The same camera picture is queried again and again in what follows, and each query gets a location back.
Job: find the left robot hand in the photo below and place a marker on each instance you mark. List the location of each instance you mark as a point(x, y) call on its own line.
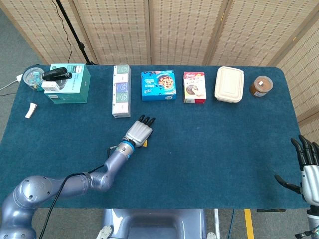
point(139, 132)

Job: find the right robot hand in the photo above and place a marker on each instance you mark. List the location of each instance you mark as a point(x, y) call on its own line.
point(310, 179)

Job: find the yellow triangular object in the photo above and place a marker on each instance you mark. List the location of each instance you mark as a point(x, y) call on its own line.
point(145, 144)

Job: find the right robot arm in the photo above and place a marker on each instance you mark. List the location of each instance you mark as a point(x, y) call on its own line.
point(314, 221)

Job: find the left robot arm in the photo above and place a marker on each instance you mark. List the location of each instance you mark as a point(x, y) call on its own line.
point(32, 191)

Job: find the blue cookie box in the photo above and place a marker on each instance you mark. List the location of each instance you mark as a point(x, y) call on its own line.
point(155, 87)

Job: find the red white dessert box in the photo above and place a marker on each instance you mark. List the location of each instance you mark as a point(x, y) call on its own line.
point(195, 87)

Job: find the teal Philips product box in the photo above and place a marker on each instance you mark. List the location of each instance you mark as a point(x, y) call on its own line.
point(77, 89)

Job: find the white plastic block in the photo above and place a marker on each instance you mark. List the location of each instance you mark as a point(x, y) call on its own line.
point(49, 85)

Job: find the long white tissue pack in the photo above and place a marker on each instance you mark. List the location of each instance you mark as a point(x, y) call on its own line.
point(121, 99)

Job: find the blue table cloth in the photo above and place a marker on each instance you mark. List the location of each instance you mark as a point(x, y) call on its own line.
point(199, 154)

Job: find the grey robot torso base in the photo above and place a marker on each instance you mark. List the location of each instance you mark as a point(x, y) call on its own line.
point(154, 224)

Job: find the black stapler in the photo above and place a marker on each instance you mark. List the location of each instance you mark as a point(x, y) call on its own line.
point(56, 73)

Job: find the beige lidded food container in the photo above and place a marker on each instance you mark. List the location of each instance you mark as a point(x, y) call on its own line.
point(229, 83)

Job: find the clear jar of rubber bands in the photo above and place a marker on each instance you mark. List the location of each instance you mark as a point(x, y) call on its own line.
point(261, 85)

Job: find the bamboo folding screen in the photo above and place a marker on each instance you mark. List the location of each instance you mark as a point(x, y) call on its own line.
point(179, 30)

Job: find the white curved paper strip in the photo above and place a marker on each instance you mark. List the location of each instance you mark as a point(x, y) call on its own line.
point(31, 110)

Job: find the black tripod stand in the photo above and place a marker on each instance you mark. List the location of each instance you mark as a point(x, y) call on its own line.
point(74, 35)

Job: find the clear round clip container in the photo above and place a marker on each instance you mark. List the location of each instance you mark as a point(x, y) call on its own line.
point(32, 78)

